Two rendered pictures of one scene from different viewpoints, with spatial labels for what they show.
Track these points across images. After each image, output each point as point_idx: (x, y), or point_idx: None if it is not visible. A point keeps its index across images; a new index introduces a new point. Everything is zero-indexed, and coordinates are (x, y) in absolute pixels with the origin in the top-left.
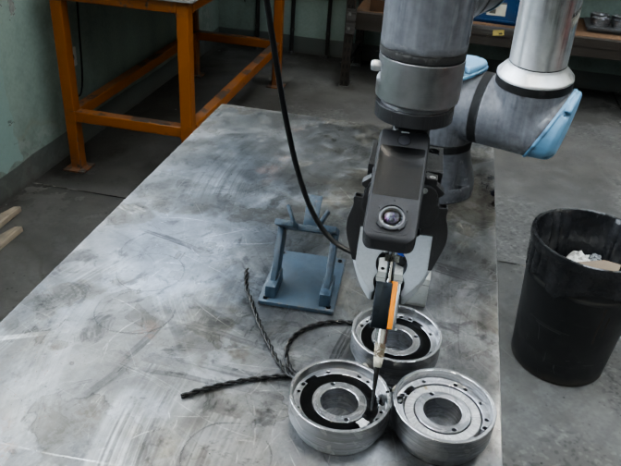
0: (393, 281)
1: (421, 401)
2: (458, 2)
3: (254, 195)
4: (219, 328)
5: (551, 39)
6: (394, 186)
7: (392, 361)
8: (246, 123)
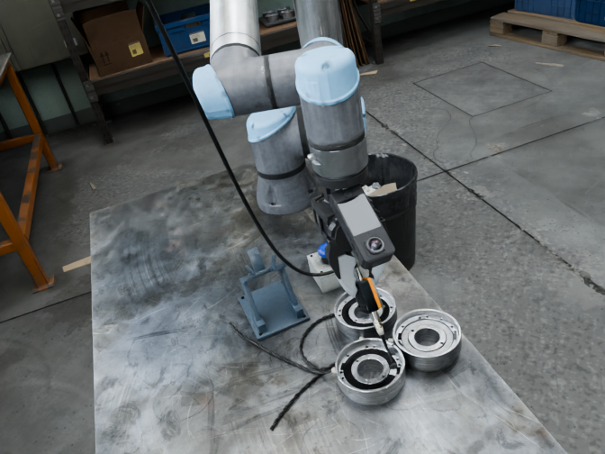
0: (367, 278)
1: (411, 339)
2: (356, 102)
3: (183, 268)
4: (250, 372)
5: None
6: (362, 224)
7: None
8: (123, 219)
